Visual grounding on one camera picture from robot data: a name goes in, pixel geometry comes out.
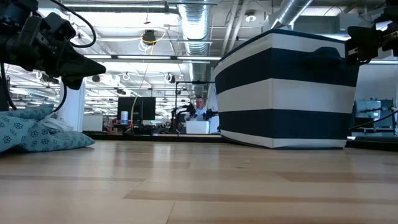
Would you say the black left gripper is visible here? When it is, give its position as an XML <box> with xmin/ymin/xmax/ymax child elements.
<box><xmin>0</xmin><ymin>15</ymin><xmax>107</xmax><ymax>91</ymax></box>

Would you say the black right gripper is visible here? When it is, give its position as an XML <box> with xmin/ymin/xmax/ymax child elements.
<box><xmin>345</xmin><ymin>18</ymin><xmax>398</xmax><ymax>66</ymax></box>

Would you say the navy white striped fabric basket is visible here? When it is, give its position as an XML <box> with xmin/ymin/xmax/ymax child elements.
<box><xmin>213</xmin><ymin>29</ymin><xmax>360</xmax><ymax>150</ymax></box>

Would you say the white pillar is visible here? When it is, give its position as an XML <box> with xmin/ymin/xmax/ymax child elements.
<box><xmin>57</xmin><ymin>77</ymin><xmax>87</xmax><ymax>132</ymax></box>

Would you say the white cabinet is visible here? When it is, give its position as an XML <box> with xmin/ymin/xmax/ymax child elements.
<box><xmin>82</xmin><ymin>114</ymin><xmax>103</xmax><ymax>131</ymax></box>

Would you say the grey equipment rack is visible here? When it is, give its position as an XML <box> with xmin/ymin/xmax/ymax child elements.
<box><xmin>354</xmin><ymin>98</ymin><xmax>397</xmax><ymax>137</ymax></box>

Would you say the teal patterned folded gown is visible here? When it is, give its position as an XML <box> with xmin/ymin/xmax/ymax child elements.
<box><xmin>0</xmin><ymin>102</ymin><xmax>96</xmax><ymax>153</ymax></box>

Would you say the black monitor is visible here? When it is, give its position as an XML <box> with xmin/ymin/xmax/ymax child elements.
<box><xmin>117</xmin><ymin>96</ymin><xmax>156</xmax><ymax>121</ymax></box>

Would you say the black ceiling device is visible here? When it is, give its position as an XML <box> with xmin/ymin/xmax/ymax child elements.
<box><xmin>142</xmin><ymin>29</ymin><xmax>157</xmax><ymax>46</ymax></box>

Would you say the person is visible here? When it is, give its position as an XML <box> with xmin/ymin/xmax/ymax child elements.
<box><xmin>183</xmin><ymin>96</ymin><xmax>208</xmax><ymax>122</ymax></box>

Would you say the white box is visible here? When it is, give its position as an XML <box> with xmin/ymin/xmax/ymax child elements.
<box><xmin>185</xmin><ymin>120</ymin><xmax>211</xmax><ymax>134</ymax></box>

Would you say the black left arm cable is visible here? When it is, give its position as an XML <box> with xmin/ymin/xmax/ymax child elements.
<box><xmin>49</xmin><ymin>81</ymin><xmax>68</xmax><ymax>113</ymax></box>

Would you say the black left wrist camera cable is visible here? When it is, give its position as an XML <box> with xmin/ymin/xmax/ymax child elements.
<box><xmin>49</xmin><ymin>0</ymin><xmax>97</xmax><ymax>49</ymax></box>

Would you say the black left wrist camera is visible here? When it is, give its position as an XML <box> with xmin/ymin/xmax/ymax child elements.
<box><xmin>40</xmin><ymin>12</ymin><xmax>77</xmax><ymax>43</ymax></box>

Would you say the silver spiral duct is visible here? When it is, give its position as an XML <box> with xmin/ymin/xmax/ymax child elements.
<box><xmin>273</xmin><ymin>0</ymin><xmax>315</xmax><ymax>29</ymax></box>

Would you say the black background frame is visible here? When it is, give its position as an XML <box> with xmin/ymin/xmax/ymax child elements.
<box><xmin>174</xmin><ymin>80</ymin><xmax>216</xmax><ymax>134</ymax></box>

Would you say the silver corrugated duct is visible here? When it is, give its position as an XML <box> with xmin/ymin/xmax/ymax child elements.
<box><xmin>177</xmin><ymin>0</ymin><xmax>213</xmax><ymax>97</ymax></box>

